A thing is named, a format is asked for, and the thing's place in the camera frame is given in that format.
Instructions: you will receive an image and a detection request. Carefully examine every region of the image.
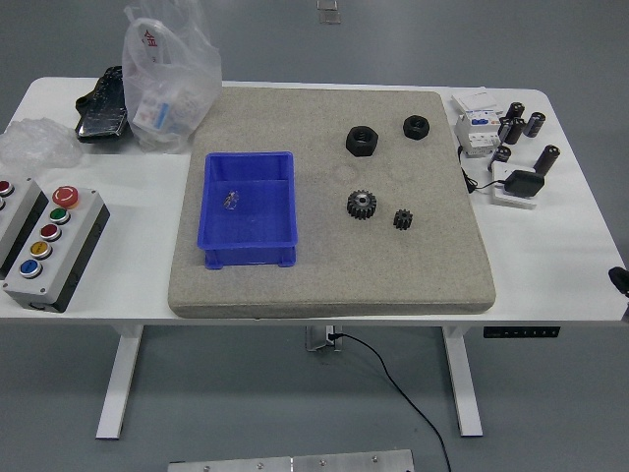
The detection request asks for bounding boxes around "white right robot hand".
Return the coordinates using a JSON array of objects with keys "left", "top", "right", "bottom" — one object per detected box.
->
[{"left": 607, "top": 266, "right": 629, "bottom": 297}]

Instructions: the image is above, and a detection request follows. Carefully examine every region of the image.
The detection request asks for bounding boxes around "large black gear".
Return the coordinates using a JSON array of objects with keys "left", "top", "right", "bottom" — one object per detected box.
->
[{"left": 346, "top": 189, "right": 378, "bottom": 222}]

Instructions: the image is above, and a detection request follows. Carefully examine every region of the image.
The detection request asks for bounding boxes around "small black hex nut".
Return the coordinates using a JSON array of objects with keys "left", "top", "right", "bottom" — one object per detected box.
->
[{"left": 402, "top": 113, "right": 431, "bottom": 142}]

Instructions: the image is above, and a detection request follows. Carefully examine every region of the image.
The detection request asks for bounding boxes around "large black hex nut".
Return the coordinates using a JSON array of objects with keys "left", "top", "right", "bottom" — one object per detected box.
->
[{"left": 345, "top": 125, "right": 378, "bottom": 157}]

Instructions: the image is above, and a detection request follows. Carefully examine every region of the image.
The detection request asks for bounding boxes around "blue plastic box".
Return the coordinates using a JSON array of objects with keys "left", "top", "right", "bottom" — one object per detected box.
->
[{"left": 196, "top": 150, "right": 300, "bottom": 271}]

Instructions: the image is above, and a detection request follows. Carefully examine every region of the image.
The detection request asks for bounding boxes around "grey five-button control box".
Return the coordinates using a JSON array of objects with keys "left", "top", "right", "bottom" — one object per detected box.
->
[{"left": 2, "top": 185, "right": 111, "bottom": 314}]

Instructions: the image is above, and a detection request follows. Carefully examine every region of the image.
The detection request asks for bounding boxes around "grey control box, red button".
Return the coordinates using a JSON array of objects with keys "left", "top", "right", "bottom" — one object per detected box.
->
[{"left": 0, "top": 176, "right": 49, "bottom": 279}]

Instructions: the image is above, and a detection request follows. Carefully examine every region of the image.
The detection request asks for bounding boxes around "black table control panel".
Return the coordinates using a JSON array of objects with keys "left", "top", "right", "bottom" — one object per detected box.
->
[{"left": 483, "top": 325, "right": 561, "bottom": 339}]

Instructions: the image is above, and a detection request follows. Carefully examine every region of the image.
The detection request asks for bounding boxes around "black power adapter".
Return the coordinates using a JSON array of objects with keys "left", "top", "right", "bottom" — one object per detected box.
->
[{"left": 504, "top": 169, "right": 545, "bottom": 199}]

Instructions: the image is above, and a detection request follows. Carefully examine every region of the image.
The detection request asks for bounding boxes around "long black cylindrical capacitor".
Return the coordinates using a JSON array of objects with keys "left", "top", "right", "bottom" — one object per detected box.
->
[{"left": 533, "top": 144, "right": 562, "bottom": 177}]

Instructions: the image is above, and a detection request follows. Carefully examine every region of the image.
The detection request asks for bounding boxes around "white table leg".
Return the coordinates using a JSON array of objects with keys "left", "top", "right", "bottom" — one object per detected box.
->
[
  {"left": 94, "top": 324, "right": 144, "bottom": 441},
  {"left": 440, "top": 324, "right": 485, "bottom": 438}
]

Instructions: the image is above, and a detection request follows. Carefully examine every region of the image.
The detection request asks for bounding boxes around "white circuit breaker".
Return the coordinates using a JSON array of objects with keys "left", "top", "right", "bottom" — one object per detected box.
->
[{"left": 454, "top": 108, "right": 503, "bottom": 159}]

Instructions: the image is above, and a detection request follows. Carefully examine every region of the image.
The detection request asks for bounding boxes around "grey-brown felt mat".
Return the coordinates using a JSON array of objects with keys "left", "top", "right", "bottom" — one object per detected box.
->
[{"left": 167, "top": 87, "right": 496, "bottom": 320}]

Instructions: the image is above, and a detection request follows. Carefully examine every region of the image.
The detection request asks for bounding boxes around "silver metal plate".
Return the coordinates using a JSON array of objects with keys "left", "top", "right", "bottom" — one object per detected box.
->
[{"left": 167, "top": 448, "right": 415, "bottom": 472}]

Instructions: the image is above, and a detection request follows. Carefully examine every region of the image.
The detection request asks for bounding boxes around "clear floor fixture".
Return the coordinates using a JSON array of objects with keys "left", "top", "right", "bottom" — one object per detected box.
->
[{"left": 315, "top": 0, "right": 343, "bottom": 26}]

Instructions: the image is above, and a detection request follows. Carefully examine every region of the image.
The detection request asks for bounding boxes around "white plastic bag with boxes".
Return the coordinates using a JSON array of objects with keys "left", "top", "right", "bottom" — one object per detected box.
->
[{"left": 121, "top": 0, "right": 223, "bottom": 154}]

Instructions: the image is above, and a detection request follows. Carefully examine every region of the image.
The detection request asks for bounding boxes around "crumpled clear plastic bag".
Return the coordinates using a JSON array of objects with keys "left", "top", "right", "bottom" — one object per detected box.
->
[{"left": 0, "top": 117, "right": 85, "bottom": 173}]

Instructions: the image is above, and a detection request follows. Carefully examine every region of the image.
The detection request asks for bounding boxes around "black adapter cord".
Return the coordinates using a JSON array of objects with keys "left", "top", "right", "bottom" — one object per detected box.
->
[{"left": 457, "top": 146, "right": 510, "bottom": 196}]

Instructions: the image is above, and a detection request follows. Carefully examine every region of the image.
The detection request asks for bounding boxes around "black floor cable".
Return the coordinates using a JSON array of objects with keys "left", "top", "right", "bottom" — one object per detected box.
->
[{"left": 329, "top": 332, "right": 452, "bottom": 472}]

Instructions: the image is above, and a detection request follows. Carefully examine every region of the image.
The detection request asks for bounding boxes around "metal bracket under table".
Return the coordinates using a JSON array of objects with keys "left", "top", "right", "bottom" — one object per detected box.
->
[{"left": 304, "top": 324, "right": 344, "bottom": 353}]

